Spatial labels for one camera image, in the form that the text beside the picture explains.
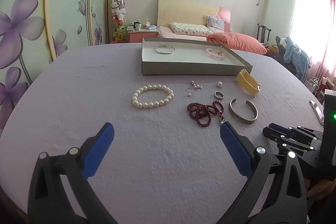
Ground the silver cuff bangle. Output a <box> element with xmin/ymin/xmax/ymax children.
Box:
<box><xmin>228</xmin><ymin>99</ymin><xmax>259</xmax><ymax>124</ymax></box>

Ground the yellow wrist watch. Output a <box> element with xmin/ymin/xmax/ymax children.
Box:
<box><xmin>236</xmin><ymin>69</ymin><xmax>261</xmax><ymax>97</ymax></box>

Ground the dark red bead necklace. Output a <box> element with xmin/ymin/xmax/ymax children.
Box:
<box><xmin>187</xmin><ymin>100</ymin><xmax>227</xmax><ymax>128</ymax></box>

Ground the pink bead bracelet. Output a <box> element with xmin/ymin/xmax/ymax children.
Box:
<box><xmin>205</xmin><ymin>47</ymin><xmax>227</xmax><ymax>62</ymax></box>

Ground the white pearl bracelet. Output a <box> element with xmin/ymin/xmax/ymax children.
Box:
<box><xmin>131</xmin><ymin>84</ymin><xmax>174</xmax><ymax>109</ymax></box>

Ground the thin silver hoop bangle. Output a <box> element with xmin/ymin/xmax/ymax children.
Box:
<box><xmin>154</xmin><ymin>45</ymin><xmax>175</xmax><ymax>55</ymax></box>

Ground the small pearl earring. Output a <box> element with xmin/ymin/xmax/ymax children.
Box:
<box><xmin>217</xmin><ymin>81</ymin><xmax>223</xmax><ymax>88</ymax></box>

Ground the white smartphone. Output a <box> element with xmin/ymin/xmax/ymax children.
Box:
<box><xmin>309</xmin><ymin>100</ymin><xmax>324</xmax><ymax>125</ymax></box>

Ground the grey office chair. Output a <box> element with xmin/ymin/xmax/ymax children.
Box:
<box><xmin>274</xmin><ymin>36</ymin><xmax>297</xmax><ymax>75</ymax></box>

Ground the blue plush clothing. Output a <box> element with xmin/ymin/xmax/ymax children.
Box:
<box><xmin>283</xmin><ymin>36</ymin><xmax>311</xmax><ymax>83</ymax></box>

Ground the pink curtain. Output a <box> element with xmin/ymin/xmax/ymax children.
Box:
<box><xmin>289</xmin><ymin>0</ymin><xmax>335</xmax><ymax>79</ymax></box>

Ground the dark wooden chair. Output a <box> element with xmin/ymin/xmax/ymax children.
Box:
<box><xmin>256</xmin><ymin>23</ymin><xmax>271</xmax><ymax>44</ymax></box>

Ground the folded coral duvet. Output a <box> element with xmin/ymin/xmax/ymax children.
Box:
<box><xmin>207</xmin><ymin>32</ymin><xmax>267</xmax><ymax>55</ymax></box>

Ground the purple table cloth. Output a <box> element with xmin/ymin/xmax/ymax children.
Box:
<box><xmin>0</xmin><ymin>43</ymin><xmax>332</xmax><ymax>224</ymax></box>

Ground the small purple pillow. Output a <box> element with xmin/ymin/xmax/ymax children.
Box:
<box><xmin>206</xmin><ymin>15</ymin><xmax>226</xmax><ymax>32</ymax></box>

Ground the grey cardboard tray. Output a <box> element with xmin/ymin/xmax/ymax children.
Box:
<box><xmin>141</xmin><ymin>38</ymin><xmax>253</xmax><ymax>76</ymax></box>

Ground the floral white pillow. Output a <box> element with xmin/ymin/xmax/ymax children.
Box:
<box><xmin>170</xmin><ymin>23</ymin><xmax>212</xmax><ymax>37</ymax></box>

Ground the bed with pink sheet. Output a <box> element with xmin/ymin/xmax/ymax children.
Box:
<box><xmin>157</xmin><ymin>0</ymin><xmax>268</xmax><ymax>55</ymax></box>

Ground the pink white nightstand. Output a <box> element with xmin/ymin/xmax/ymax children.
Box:
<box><xmin>126</xmin><ymin>29</ymin><xmax>158</xmax><ymax>43</ymax></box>

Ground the white mug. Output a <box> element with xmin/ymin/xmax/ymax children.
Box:
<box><xmin>134</xmin><ymin>23</ymin><xmax>142</xmax><ymax>31</ymax></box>

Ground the sliding floral wardrobe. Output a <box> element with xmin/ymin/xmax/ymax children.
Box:
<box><xmin>1</xmin><ymin>0</ymin><xmax>109</xmax><ymax>126</ymax></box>

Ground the plush toy display tube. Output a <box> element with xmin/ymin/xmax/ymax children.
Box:
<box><xmin>110</xmin><ymin>0</ymin><xmax>126</xmax><ymax>43</ymax></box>

